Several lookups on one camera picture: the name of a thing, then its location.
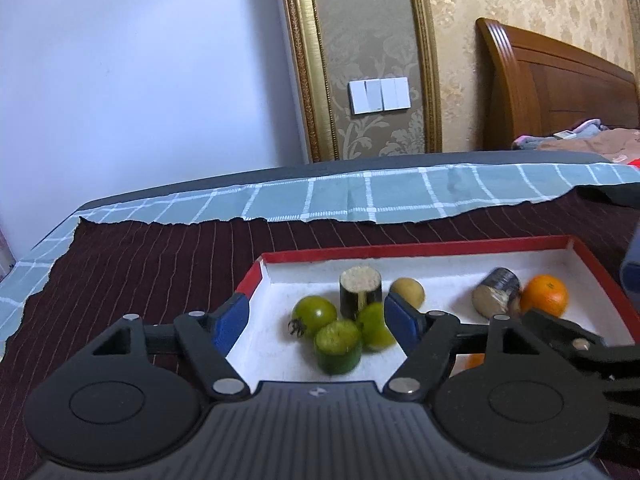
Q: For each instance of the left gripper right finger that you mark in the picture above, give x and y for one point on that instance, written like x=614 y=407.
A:
x=428 y=340

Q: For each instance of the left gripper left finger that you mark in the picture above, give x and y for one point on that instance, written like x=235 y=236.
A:
x=205 y=340

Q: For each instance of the orange mandarin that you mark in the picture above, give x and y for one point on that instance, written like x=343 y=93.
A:
x=546 y=293
x=469 y=361

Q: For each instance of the green tomato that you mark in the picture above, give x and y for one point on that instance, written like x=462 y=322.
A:
x=309 y=315
x=371 y=322

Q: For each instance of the sugarcane piece white end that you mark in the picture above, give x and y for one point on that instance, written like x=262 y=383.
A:
x=359 y=287

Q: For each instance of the black sugarcane piece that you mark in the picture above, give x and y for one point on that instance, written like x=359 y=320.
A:
x=496 y=293

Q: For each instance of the cut green lime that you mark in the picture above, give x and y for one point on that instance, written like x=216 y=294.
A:
x=338 y=347

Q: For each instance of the red shallow cardboard box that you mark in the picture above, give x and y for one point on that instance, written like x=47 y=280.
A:
x=448 y=273

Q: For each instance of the dark maroon striped cloth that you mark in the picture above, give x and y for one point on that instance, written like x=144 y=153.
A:
x=159 y=271

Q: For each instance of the teal checked tablecloth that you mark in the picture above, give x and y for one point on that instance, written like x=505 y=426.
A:
x=511 y=197

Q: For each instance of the clothes pile on bed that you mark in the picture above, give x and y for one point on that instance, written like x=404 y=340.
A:
x=618 y=145

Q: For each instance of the wooden bed headboard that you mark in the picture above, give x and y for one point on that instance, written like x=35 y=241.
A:
x=540 y=85

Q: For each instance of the white wall switch panel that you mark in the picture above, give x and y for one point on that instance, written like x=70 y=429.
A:
x=379 y=95

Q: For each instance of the gold picture frame panel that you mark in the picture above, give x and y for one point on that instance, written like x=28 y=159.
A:
x=335 y=42

